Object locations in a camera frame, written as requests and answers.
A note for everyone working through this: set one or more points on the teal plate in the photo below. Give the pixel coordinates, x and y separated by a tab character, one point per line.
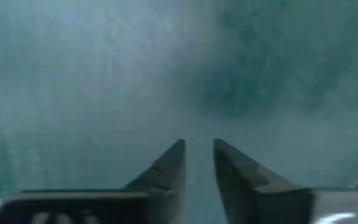
104	77

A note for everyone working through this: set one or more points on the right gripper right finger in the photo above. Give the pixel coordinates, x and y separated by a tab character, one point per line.
244	193

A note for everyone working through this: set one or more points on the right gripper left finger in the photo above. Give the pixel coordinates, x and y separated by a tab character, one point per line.
169	180

